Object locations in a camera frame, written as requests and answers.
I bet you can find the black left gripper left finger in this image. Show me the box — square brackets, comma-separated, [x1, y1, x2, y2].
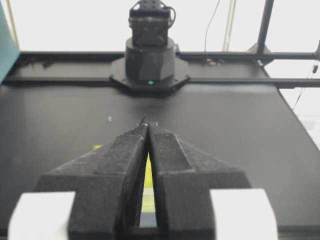
[34, 119, 148, 240]

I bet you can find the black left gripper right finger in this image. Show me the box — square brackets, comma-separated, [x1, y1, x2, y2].
[148, 123, 251, 240]

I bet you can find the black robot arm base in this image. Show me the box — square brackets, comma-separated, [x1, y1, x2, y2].
[110, 0, 191, 93]

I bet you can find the yellow towel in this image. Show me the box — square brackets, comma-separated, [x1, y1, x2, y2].
[88, 141, 152, 192]

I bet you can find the teal panel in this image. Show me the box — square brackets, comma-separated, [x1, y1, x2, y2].
[0, 4, 20, 84]

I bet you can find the black aluminium frame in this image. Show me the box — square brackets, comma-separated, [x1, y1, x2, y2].
[3, 0, 320, 91]

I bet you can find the cable with inline connector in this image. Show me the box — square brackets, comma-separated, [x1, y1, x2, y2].
[292, 58, 319, 110]

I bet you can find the thin black hanging cable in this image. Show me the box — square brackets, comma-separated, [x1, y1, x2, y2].
[204, 0, 221, 52]

